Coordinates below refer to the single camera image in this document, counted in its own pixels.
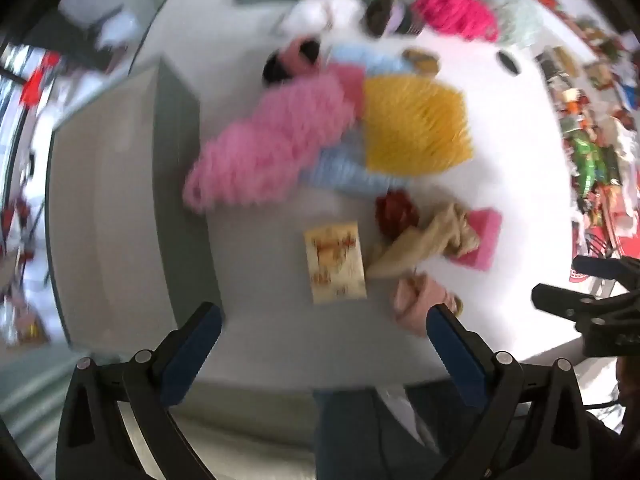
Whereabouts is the pale pink knitted sock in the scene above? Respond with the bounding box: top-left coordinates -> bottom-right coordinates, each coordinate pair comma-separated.
391,274 -> 463,336

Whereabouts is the pile of snack packets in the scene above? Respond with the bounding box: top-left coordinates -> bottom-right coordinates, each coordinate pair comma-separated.
537,25 -> 640,281

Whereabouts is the deep grey-green cardboard box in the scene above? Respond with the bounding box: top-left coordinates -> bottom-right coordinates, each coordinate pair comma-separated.
45,57 -> 226,361

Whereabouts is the black round disc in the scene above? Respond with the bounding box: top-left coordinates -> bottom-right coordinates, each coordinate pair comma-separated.
495,50 -> 523,76

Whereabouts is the pink sponge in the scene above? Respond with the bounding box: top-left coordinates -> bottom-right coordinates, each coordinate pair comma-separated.
327,62 -> 368,121
447,207 -> 503,271

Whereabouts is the red satin cloth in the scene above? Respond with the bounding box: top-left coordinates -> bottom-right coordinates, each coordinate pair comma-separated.
375,190 -> 421,241

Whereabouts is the yellow foam net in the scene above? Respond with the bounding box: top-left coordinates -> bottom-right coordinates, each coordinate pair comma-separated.
361,76 -> 475,177

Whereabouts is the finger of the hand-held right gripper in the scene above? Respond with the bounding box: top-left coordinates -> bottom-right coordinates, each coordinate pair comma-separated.
531,284 -> 608,333
571,255 -> 640,283

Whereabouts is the beige cloth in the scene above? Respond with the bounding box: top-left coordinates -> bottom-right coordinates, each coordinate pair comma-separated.
367,203 -> 481,281

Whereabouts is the person's leg in jeans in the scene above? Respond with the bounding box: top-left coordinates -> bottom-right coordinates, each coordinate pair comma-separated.
312,385 -> 451,480

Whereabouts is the white mesh bath ball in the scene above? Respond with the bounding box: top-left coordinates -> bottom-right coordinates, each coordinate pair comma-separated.
277,0 -> 366,38

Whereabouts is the pale green bath pouf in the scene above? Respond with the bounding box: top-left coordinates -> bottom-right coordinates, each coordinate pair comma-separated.
477,0 -> 543,48

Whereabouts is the brown plush pad stack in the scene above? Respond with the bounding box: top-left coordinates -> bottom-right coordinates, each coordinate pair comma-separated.
361,0 -> 426,38

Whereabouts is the yellow printed packet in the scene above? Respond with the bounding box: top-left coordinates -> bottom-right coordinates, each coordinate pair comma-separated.
304,221 -> 368,306

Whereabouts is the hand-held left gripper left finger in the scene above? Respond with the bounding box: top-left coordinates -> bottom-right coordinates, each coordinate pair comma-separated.
57,302 -> 223,480

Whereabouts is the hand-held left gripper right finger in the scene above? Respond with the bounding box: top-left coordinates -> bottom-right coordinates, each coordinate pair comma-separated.
425,302 -> 593,480

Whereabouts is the light blue quilted cloth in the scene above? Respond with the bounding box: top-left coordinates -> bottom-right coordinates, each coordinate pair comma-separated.
300,42 -> 421,196

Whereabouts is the magenta fluffy cloth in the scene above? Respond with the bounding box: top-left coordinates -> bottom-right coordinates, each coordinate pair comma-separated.
412,0 -> 501,43

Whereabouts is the light pink fluffy cloth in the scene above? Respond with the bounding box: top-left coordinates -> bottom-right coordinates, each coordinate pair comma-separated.
182,67 -> 358,213

